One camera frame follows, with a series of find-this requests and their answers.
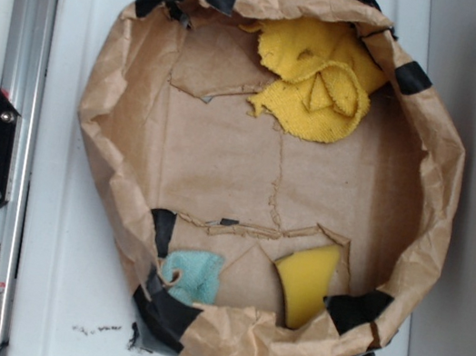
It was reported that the light blue cloth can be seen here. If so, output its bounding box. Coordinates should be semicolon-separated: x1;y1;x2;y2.
159;250;224;306

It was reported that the yellow cloth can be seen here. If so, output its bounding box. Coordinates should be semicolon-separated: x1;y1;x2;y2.
241;17;387;143

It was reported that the aluminium extrusion rail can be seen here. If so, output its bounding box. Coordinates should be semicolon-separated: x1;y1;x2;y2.
0;0;57;356

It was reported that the brown paper bag bin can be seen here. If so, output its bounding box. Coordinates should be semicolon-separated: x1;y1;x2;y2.
78;0;465;356

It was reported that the yellow sponge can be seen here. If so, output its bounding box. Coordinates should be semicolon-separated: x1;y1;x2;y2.
274;244;341;330

